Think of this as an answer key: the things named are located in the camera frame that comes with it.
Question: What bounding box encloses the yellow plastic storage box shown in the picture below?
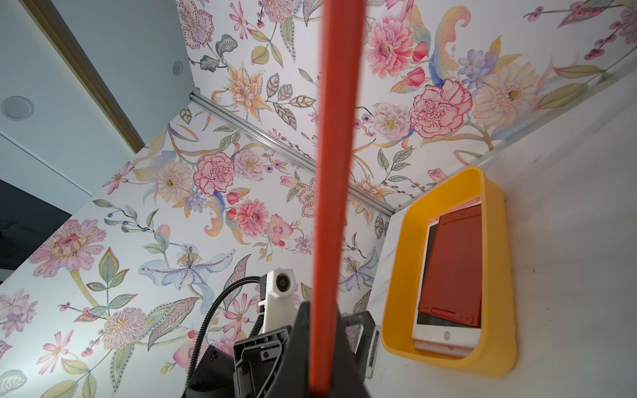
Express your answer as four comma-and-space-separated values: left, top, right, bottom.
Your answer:
381, 167, 517, 378

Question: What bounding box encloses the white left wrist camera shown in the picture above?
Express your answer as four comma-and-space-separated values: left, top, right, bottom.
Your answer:
258, 269, 298, 333

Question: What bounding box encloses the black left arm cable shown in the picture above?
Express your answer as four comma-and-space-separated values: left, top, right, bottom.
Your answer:
182, 275, 265, 398

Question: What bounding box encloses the small card box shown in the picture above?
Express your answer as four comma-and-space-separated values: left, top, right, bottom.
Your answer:
365, 325, 381, 379

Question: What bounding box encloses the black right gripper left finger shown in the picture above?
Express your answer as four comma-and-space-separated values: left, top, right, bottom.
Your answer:
265, 302, 311, 398

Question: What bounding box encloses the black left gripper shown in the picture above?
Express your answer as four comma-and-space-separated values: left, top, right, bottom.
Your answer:
181, 310, 377, 398

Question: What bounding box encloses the red writing tablet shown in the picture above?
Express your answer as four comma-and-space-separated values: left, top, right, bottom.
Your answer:
309, 1, 366, 397
416, 204, 483, 328

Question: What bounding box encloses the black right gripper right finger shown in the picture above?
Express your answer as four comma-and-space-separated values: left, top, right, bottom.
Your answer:
332, 311, 371, 397

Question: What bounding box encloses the pink writing tablet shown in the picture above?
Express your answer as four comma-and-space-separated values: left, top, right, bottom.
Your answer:
411, 198, 482, 358

